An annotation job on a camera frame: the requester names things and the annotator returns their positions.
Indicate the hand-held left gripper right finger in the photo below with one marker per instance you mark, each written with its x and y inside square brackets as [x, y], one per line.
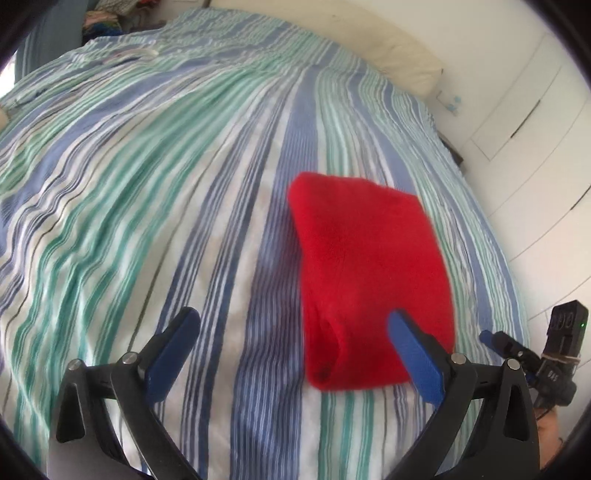
[415, 357]

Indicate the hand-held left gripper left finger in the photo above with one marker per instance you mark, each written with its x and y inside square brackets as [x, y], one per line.
[173, 357]

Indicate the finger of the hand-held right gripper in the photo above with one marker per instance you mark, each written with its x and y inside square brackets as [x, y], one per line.
[501, 344]

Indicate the red sweater with white print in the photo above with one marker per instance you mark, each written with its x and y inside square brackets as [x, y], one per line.
[369, 272]

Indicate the pile of clothes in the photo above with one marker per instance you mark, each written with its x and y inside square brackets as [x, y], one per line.
[129, 16]

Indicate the person's right hand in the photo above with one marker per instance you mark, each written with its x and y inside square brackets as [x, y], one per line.
[548, 438]

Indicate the striped bed cover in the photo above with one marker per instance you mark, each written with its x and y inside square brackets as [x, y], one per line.
[138, 207]

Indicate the white wardrobe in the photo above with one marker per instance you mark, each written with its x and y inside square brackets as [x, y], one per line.
[521, 138]

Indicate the cream pillow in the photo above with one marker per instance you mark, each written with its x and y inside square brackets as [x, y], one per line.
[351, 41]

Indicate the blue curtain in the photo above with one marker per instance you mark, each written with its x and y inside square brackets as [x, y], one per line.
[46, 41]

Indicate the small blue wall object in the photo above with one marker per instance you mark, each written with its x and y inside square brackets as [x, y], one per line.
[455, 102]

